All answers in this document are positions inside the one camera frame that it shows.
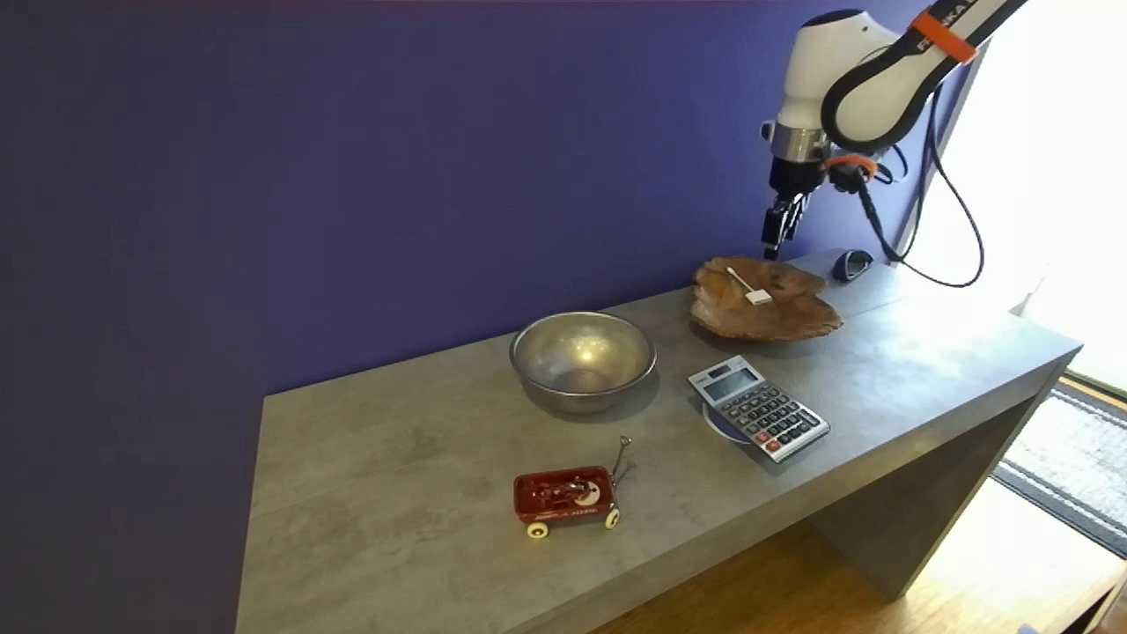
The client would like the small black curved object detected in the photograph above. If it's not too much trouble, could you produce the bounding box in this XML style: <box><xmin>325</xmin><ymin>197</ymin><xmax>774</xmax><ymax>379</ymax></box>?
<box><xmin>826</xmin><ymin>246</ymin><xmax>877</xmax><ymax>287</ymax></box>

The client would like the grey desk calculator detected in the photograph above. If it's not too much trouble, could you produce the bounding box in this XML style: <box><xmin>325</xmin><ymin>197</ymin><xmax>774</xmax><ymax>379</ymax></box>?
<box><xmin>683</xmin><ymin>354</ymin><xmax>832</xmax><ymax>469</ymax></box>

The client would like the grey floor mat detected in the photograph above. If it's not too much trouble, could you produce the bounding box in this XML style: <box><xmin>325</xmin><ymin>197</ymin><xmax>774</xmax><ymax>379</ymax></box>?
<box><xmin>993</xmin><ymin>379</ymin><xmax>1127</xmax><ymax>556</ymax></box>

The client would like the blue round disc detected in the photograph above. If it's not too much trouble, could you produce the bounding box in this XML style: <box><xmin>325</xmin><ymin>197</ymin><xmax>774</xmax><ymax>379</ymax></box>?
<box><xmin>700</xmin><ymin>407</ymin><xmax>754</xmax><ymax>450</ymax></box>

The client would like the round metal bowl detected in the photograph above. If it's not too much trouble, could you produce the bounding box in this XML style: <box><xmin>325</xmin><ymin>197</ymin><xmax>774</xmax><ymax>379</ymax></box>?
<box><xmin>508</xmin><ymin>308</ymin><xmax>662</xmax><ymax>419</ymax></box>

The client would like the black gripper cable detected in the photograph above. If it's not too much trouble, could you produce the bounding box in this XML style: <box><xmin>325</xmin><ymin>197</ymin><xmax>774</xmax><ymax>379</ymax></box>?
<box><xmin>822</xmin><ymin>69</ymin><xmax>989</xmax><ymax>294</ymax></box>

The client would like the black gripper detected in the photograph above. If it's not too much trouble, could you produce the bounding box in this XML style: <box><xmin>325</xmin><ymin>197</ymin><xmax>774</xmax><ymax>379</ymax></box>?
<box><xmin>761</xmin><ymin>156</ymin><xmax>832</xmax><ymax>265</ymax></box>

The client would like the red toy wagon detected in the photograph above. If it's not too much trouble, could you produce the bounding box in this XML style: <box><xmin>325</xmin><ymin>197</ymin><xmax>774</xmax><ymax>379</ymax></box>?
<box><xmin>510</xmin><ymin>436</ymin><xmax>638</xmax><ymax>548</ymax></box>

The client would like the brown wooden bowl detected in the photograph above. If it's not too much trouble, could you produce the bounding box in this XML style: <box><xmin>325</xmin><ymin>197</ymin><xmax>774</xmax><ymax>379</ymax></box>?
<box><xmin>685</xmin><ymin>255</ymin><xmax>846</xmax><ymax>350</ymax></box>

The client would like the grey concrete table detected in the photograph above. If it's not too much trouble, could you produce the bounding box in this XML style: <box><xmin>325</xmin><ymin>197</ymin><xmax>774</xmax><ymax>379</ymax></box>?
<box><xmin>232</xmin><ymin>246</ymin><xmax>1085</xmax><ymax>634</ymax></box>

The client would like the white lightning AV adapter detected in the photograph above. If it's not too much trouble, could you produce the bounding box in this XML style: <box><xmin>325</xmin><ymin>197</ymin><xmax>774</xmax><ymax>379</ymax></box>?
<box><xmin>723</xmin><ymin>265</ymin><xmax>779</xmax><ymax>312</ymax></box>

